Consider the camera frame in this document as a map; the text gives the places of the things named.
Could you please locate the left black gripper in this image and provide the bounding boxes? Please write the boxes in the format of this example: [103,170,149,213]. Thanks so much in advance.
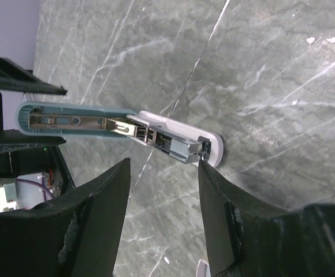
[0,57,75,190]

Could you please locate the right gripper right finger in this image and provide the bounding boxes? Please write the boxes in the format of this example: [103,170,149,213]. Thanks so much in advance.
[198,161,335,276]

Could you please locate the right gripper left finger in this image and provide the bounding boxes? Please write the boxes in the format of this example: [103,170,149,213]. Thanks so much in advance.
[0,158,131,276]

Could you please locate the staple strip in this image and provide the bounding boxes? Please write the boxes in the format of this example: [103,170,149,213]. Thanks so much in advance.
[195,259,211,277]

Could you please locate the light blue white stapler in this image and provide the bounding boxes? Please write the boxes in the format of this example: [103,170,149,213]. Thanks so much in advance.
[15,102,224,167]

